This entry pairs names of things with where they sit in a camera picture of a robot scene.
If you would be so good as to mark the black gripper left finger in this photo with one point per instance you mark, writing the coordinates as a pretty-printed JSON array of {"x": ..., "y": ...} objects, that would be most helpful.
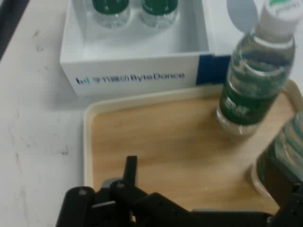
[{"x": 113, "y": 203}]

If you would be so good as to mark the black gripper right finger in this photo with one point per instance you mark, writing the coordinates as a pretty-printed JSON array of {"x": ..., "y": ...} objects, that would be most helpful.
[{"x": 294, "y": 208}]

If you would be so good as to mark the clear water bottle green label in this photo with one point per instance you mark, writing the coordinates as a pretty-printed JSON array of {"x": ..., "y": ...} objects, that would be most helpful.
[
  {"x": 284, "y": 151},
  {"x": 111, "y": 11},
  {"x": 251, "y": 94},
  {"x": 159, "y": 11}
]

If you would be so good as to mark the cream tray with wood base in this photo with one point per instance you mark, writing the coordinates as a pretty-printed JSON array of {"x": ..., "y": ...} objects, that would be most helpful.
[{"x": 165, "y": 132}]

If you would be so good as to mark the white open cardboard box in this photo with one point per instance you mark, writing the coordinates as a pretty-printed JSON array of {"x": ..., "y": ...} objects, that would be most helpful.
[{"x": 132, "y": 54}]

